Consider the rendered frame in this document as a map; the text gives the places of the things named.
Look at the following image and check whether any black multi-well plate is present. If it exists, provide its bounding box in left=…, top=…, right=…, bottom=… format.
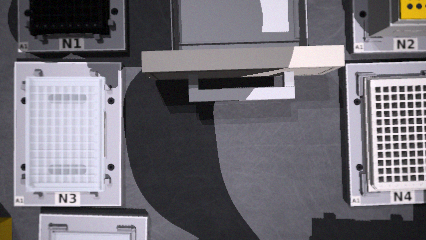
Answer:
left=29, top=0, right=110, bottom=36

